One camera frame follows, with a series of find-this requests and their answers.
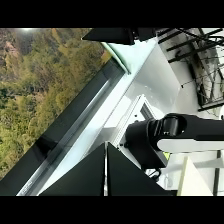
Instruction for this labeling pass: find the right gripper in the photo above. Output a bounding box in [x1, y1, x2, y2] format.
[81, 27, 158, 46]

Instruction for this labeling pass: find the silver frame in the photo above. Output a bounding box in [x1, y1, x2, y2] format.
[16, 71, 158, 197]

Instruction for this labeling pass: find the light green shirt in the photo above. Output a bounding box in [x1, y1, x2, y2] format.
[101, 41, 131, 75]

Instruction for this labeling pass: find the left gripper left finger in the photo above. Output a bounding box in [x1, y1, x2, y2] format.
[39, 142, 106, 197]

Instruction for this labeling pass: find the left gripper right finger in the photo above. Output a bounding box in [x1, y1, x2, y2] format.
[106, 142, 173, 197]

